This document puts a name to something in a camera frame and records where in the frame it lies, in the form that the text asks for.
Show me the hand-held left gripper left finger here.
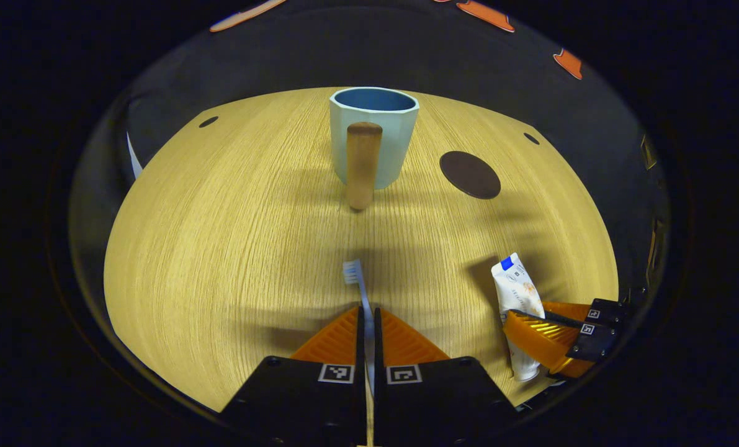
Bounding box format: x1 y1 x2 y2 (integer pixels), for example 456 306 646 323
220 305 367 447

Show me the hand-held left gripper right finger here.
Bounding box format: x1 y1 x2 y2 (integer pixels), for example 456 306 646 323
374 307 519 447

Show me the white toothpaste tube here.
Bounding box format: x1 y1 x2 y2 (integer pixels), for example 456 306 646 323
491 253 547 382

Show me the white toothbrush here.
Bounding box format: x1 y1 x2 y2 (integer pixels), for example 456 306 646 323
343 260 376 447

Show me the dark brown round coaster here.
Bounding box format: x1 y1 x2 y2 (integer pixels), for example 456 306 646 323
439 151 502 200

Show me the light blue cup wooden handle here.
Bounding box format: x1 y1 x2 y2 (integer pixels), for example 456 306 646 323
329 87 420 212

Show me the wooden desktop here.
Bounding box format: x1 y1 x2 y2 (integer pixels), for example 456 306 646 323
104 87 619 413

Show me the black backdrop cloth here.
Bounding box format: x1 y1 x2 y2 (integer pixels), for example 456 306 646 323
71 0 671 348

